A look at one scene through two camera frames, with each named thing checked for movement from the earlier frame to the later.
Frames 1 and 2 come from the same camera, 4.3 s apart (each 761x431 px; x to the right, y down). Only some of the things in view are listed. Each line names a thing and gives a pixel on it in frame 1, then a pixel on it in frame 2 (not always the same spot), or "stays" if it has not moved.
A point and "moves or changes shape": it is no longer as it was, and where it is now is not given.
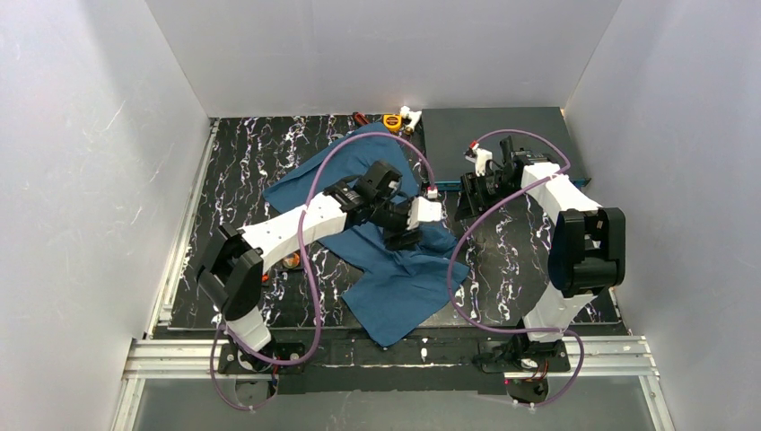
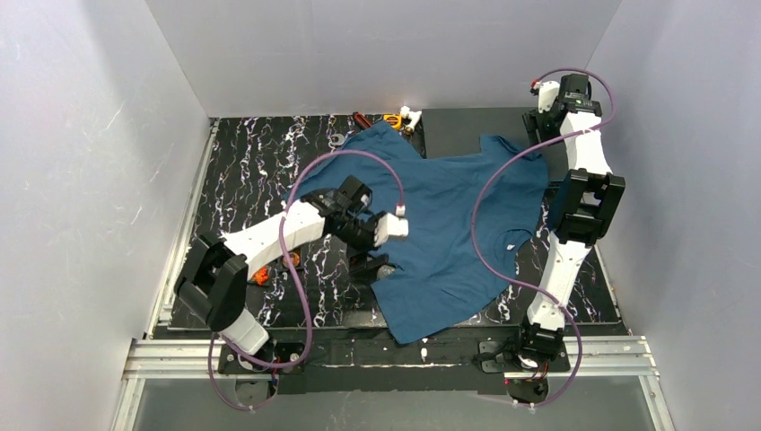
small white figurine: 409,118 stays
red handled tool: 360,118 stays
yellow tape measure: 392,121 stays
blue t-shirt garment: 389,286 moves or changes shape
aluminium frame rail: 204,358 stays
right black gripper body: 476,187 → 531,127
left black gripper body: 402,224 → 369,259
